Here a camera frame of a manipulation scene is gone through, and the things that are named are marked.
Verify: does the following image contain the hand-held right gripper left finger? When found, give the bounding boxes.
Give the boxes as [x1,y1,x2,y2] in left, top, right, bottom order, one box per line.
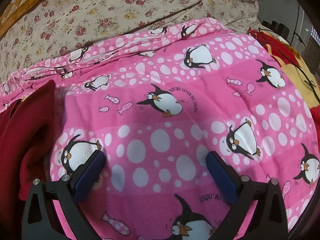
[21,151,106,240]

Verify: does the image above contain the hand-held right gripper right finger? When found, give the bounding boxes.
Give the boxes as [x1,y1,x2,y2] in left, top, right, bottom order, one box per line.
[206,151,288,240]

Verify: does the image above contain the dark red garment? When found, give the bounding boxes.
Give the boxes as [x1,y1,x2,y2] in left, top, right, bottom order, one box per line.
[0,79,57,240]

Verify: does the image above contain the pink penguin print blanket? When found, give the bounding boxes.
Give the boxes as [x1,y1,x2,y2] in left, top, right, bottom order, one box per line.
[0,17,320,240]

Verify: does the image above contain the red and yellow blanket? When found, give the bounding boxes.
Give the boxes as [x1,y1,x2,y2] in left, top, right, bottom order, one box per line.
[246,27,320,120]

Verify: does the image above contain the floral beige bedsheet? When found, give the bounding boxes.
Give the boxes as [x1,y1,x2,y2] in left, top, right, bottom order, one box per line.
[0,0,259,83]

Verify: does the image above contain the black ribbed object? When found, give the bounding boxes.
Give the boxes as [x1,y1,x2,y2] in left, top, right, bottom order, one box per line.
[261,20,290,38]

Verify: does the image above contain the bright window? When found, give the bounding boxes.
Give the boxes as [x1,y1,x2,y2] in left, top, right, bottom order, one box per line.
[311,24,320,46]

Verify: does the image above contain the grey cabinet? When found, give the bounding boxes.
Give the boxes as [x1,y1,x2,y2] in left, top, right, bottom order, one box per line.
[291,1,314,49]

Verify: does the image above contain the orange checked cloth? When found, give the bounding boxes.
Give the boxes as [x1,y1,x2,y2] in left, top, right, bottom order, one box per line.
[0,0,59,28]

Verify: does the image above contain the black cable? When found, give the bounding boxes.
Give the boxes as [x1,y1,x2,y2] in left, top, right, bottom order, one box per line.
[257,27,318,88]

